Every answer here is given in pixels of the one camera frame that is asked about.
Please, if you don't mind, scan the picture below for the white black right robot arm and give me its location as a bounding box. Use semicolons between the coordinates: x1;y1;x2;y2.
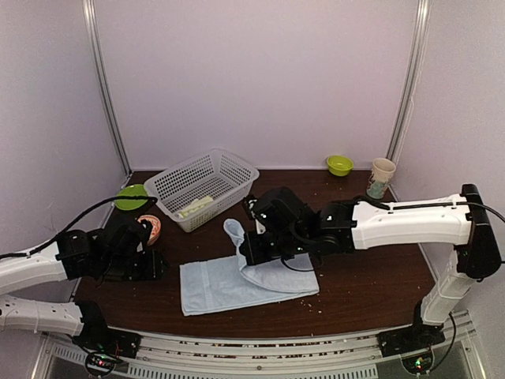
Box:
239;184;503;356

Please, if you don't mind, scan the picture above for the right circuit board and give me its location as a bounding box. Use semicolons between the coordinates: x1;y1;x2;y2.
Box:
402;352;434;375

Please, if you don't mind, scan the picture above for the right aluminium corner post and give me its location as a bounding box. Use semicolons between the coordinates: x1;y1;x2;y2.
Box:
387;0;432;165

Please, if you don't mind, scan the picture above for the small green bowl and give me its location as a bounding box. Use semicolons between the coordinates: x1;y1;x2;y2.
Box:
327;156;354;177

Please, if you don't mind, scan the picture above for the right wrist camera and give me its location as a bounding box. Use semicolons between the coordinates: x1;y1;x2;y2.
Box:
242;186;315;235

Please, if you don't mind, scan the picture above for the green patterned white towel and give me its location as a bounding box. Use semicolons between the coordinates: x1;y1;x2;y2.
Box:
177;196;214;219

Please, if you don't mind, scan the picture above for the left aluminium corner post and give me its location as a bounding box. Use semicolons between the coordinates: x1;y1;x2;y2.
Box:
82;0;132;176

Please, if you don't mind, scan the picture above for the left circuit board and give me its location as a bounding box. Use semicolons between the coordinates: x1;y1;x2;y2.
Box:
84;352;118;376

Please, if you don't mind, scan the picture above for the green plate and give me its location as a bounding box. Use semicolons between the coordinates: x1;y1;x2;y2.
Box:
114;184;157;212

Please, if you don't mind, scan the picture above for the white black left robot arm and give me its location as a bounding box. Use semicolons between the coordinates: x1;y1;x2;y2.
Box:
1;230;168;351

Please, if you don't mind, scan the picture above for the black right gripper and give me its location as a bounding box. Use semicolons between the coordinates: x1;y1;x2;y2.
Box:
240;231;309;266

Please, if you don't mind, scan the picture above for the aluminium corner post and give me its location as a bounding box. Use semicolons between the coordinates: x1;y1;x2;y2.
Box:
387;0;432;165
82;0;132;176

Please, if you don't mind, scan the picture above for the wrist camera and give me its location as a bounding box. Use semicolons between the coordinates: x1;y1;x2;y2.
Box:
101;220;152;258
242;186;315;235

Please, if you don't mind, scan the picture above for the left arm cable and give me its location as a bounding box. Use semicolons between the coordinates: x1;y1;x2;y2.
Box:
0;193;159;261

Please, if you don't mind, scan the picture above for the circuit board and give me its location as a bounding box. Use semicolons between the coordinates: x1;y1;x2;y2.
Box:
402;352;434;375
84;352;118;376

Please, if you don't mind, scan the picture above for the floral ceramic cup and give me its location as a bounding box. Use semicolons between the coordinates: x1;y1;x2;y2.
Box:
366;158;396;200

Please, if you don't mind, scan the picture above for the light blue towel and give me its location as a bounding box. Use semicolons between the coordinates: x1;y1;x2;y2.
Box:
180;219;320;317

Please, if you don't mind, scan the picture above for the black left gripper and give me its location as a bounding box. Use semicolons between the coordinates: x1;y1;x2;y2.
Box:
100;248;170;281

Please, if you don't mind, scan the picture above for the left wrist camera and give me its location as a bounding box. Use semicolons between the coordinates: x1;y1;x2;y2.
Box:
101;220;152;258

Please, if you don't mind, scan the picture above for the red patterned bowl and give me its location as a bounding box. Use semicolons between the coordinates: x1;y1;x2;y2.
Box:
137;215;162;246

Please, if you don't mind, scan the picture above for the white perforated plastic basket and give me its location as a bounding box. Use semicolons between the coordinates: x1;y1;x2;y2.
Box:
144;149;260;233

